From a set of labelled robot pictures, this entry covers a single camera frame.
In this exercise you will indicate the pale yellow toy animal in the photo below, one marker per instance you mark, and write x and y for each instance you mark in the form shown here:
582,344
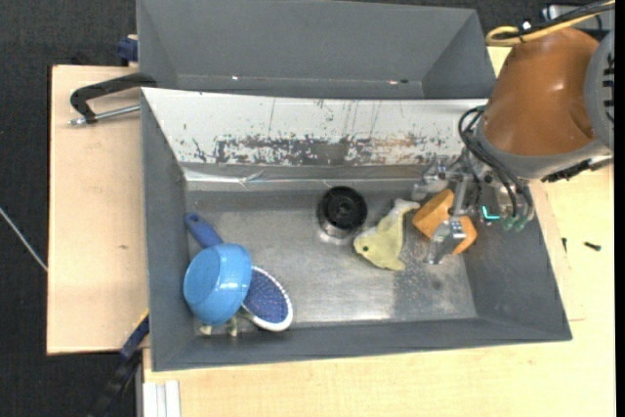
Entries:
386,241

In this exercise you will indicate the pale wood board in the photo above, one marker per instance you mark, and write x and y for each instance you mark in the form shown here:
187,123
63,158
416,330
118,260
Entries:
93,210

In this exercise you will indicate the pale green small object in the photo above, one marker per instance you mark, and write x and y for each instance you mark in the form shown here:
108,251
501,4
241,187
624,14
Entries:
233,326

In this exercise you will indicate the blue oval hairbrush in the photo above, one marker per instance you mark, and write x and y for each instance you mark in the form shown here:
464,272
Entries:
268,300

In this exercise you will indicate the blue toy pan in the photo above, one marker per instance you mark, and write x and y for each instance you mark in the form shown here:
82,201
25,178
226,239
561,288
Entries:
217,280

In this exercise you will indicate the orange sponge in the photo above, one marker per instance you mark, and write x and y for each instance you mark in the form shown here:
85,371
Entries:
432,212

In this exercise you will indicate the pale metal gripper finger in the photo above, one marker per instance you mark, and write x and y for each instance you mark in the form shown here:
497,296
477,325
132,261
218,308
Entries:
432,173
446,241

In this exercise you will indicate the small black screw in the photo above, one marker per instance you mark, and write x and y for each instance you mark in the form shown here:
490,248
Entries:
564,245
592,246

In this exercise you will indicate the black round container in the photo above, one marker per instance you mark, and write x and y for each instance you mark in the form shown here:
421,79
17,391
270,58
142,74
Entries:
343,209

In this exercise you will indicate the grey metal bin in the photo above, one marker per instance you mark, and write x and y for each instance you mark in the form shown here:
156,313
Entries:
303,39

